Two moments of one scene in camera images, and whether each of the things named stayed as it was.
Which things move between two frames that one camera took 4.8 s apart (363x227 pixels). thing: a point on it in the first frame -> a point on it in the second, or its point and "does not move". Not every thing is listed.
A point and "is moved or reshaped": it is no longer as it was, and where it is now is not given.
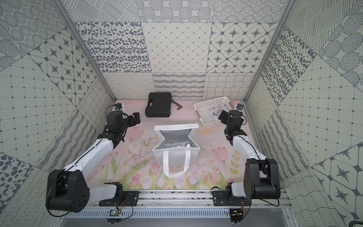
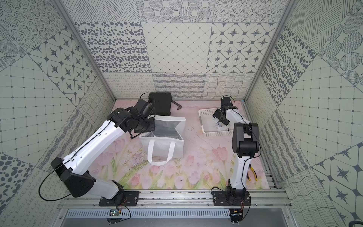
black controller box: [236, 215] does not move
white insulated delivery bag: [175, 149] -> [167, 141]
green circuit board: [114, 213] does not move
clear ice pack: [216, 111] is moved or reshaped
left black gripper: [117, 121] -> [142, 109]
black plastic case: [159, 105] does not move
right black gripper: [224, 120] -> [217, 114]
